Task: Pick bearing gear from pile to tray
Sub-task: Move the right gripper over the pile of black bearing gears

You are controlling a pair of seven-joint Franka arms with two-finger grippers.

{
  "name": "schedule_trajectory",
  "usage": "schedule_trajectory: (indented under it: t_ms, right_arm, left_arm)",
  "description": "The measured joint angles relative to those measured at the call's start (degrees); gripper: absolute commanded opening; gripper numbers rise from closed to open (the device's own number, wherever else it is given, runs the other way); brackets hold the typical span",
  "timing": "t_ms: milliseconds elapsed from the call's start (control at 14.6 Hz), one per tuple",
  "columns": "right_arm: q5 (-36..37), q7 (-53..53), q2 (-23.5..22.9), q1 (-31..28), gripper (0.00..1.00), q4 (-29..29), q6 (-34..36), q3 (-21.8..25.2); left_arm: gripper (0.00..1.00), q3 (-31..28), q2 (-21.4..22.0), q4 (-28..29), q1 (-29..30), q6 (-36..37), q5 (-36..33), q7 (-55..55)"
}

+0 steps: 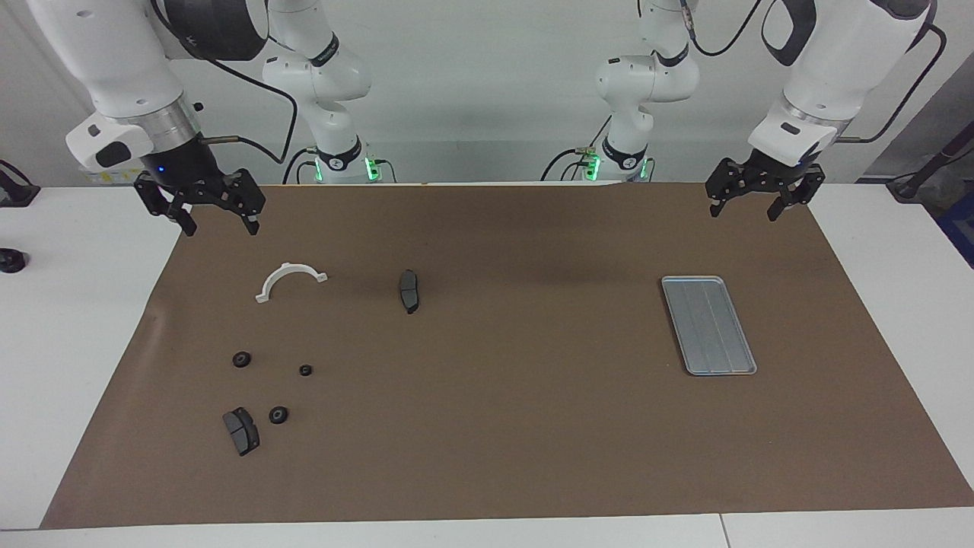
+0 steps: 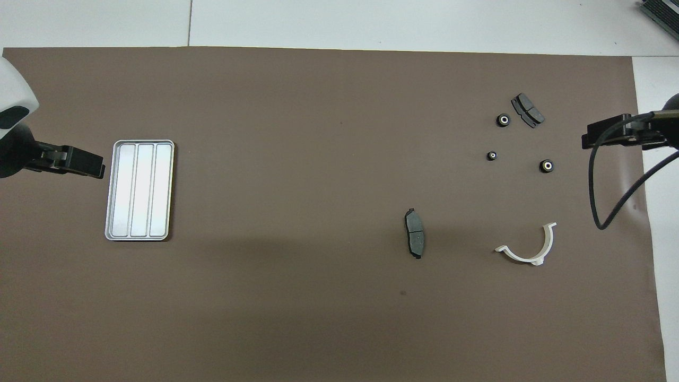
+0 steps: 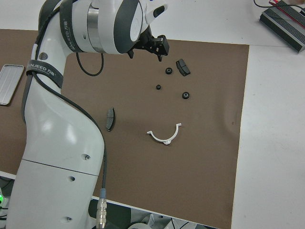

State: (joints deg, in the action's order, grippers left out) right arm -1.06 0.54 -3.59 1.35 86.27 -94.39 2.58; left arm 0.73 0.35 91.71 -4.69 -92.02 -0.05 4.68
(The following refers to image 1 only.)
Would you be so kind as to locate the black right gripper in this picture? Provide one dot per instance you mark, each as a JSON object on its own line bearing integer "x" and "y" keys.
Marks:
{"x": 186, "y": 175}

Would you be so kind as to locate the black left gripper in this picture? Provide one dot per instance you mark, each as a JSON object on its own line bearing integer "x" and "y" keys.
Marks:
{"x": 780, "y": 175}

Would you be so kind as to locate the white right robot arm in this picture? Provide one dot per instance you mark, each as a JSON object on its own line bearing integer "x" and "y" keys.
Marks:
{"x": 114, "y": 61}

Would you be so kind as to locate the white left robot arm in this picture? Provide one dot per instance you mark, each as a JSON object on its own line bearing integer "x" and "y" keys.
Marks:
{"x": 837, "y": 61}

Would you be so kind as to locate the silver metal tray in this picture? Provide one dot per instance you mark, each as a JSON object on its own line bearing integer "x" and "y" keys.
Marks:
{"x": 708, "y": 327}

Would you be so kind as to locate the white labelled box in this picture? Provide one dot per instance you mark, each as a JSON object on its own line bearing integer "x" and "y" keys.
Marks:
{"x": 114, "y": 176}

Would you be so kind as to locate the black stand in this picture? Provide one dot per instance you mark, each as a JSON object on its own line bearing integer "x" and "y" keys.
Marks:
{"x": 913, "y": 183}

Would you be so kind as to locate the blue crate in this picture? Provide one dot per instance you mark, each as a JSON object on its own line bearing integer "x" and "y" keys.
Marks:
{"x": 962, "y": 228}

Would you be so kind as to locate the black round knob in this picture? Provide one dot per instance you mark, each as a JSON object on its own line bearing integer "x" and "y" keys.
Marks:
{"x": 11, "y": 260}

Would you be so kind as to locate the dark grey brake pad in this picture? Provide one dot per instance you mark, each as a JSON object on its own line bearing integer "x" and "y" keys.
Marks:
{"x": 409, "y": 289}
{"x": 242, "y": 432}

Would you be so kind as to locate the brown table mat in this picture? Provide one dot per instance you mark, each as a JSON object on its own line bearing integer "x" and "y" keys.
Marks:
{"x": 533, "y": 418}

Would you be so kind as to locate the white semicircular plastic bracket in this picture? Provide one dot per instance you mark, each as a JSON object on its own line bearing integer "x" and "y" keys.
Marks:
{"x": 289, "y": 267}

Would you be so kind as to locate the black clamp mount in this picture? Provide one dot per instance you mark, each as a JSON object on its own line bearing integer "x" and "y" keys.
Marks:
{"x": 15, "y": 190}

